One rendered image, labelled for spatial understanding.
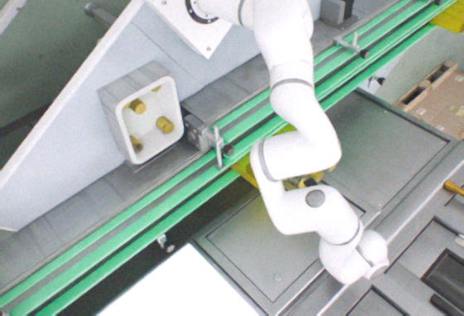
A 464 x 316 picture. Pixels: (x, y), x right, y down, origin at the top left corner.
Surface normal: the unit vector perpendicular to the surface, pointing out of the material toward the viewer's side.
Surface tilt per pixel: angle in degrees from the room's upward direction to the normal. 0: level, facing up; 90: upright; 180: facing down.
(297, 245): 91
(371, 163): 91
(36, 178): 0
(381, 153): 91
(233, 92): 90
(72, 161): 0
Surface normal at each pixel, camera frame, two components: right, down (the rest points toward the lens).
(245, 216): -0.05, -0.69
